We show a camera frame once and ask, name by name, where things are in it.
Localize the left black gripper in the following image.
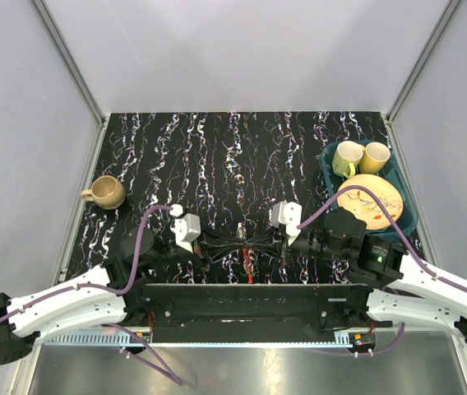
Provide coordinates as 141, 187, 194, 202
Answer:
146, 222, 246, 272

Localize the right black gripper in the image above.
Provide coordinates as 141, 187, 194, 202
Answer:
245, 223, 349, 265

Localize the red grey key holder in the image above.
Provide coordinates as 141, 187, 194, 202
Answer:
236, 222, 254, 284

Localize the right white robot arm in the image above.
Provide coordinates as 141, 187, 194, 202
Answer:
247, 202, 467, 343

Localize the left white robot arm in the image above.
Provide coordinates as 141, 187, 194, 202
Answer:
0, 220, 247, 365

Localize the black base bar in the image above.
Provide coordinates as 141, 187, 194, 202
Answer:
123, 284, 376, 347

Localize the cream patterned plate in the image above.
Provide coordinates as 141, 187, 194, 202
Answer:
335, 173, 406, 231

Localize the light green mug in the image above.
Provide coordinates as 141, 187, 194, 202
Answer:
332, 141, 365, 179

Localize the tan ceramic mug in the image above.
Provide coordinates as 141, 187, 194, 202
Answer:
81, 175, 126, 210

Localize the yellow mug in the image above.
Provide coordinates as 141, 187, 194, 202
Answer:
358, 142, 391, 174

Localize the teal plastic bin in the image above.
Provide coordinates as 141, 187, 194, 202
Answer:
317, 142, 418, 238

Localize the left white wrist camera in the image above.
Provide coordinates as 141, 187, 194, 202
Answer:
174, 213, 201, 253

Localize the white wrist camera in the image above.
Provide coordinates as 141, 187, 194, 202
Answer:
270, 201, 303, 245
174, 213, 201, 253

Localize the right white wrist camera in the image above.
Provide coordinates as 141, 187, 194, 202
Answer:
270, 201, 303, 245

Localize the purple floor cable left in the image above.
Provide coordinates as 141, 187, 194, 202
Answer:
105, 323, 185, 388

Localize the purple floor cable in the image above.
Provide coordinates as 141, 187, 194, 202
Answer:
105, 323, 185, 388
311, 320, 409, 359

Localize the purple floor cable right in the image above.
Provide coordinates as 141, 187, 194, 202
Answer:
311, 320, 409, 359

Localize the left aluminium frame post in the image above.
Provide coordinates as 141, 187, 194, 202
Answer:
29, 0, 106, 125

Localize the aluminium frame post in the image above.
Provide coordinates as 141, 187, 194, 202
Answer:
29, 0, 106, 125
385, 0, 465, 124

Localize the right aluminium frame post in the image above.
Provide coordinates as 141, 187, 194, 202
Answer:
385, 0, 465, 124

